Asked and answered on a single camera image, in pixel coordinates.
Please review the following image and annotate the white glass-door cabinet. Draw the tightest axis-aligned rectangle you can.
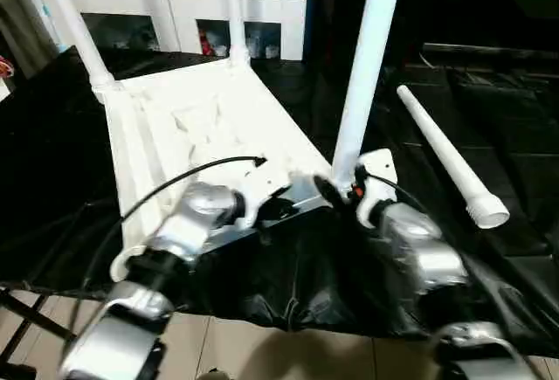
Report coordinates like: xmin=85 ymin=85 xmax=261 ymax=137
xmin=37 ymin=0 xmax=309 ymax=61

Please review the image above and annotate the black left wrist camera cable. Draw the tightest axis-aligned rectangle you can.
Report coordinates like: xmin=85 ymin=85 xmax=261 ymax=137
xmin=60 ymin=155 xmax=269 ymax=355

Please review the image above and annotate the white plastic table top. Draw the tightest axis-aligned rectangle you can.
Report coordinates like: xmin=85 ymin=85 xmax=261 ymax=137
xmin=93 ymin=59 xmax=338 ymax=286

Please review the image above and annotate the black metal bar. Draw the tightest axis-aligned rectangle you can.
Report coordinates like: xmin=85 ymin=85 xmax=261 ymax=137
xmin=421 ymin=42 xmax=559 ymax=61

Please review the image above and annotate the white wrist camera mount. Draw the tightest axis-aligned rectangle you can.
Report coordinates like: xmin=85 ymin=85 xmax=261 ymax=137
xmin=355 ymin=149 xmax=398 ymax=230
xmin=235 ymin=163 xmax=294 ymax=229

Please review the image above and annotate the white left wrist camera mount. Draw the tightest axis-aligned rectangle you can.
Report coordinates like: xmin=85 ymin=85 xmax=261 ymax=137
xmin=235 ymin=163 xmax=294 ymax=229

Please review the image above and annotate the black folding frame bar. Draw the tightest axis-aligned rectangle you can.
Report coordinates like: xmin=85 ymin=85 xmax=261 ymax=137
xmin=0 ymin=286 xmax=79 ymax=357

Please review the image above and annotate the white plastic table leg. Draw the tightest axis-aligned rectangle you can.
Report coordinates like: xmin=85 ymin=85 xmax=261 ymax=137
xmin=32 ymin=0 xmax=120 ymax=93
xmin=396 ymin=85 xmax=511 ymax=230
xmin=331 ymin=0 xmax=407 ymax=194
xmin=224 ymin=0 xmax=253 ymax=69

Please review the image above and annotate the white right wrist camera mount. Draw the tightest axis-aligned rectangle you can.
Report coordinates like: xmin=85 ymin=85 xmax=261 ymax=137
xmin=355 ymin=149 xmax=398 ymax=230

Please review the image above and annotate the black mat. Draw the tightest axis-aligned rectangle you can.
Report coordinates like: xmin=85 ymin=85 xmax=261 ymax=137
xmin=0 ymin=45 xmax=559 ymax=355

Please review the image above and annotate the grey curtain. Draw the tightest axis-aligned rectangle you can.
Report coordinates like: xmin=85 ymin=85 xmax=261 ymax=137
xmin=0 ymin=0 xmax=49 ymax=79

